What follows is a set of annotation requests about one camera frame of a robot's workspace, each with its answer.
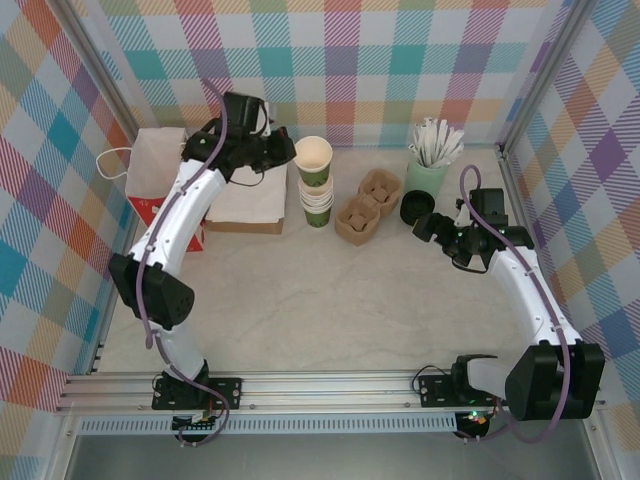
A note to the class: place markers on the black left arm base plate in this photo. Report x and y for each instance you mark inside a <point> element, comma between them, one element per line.
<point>230,390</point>

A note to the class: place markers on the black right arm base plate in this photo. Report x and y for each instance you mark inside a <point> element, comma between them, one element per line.
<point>432,392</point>

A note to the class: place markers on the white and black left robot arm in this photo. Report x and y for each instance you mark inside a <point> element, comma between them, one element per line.
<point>175,225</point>

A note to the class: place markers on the white paper-wrapped stick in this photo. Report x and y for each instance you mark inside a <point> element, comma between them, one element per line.
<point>421,142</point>
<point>416,154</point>
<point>455,152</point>
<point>441,135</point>
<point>428,135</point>
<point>450,142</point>

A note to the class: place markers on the white paper napkin stack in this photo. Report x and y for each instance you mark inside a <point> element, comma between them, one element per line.
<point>255,200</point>

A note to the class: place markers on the red and white paper bag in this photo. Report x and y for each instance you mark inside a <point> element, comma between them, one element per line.
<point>150,150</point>

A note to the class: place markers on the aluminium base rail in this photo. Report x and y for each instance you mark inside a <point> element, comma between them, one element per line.
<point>325,387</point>

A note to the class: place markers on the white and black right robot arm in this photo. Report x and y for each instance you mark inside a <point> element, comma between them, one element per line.
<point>530,295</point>

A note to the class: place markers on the brown pulp cup carrier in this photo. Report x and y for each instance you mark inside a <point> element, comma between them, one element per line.
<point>371,206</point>

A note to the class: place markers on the brown cardboard napkin box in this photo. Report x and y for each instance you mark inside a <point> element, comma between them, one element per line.
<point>245,227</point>

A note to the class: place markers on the aluminium side rail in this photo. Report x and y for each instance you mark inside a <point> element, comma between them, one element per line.
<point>509,175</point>
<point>99,356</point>

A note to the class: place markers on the aluminium frame post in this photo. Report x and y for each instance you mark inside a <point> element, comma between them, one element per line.
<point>110,75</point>
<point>542,75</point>

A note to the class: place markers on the mint green stick holder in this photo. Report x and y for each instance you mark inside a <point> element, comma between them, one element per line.
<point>425,180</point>

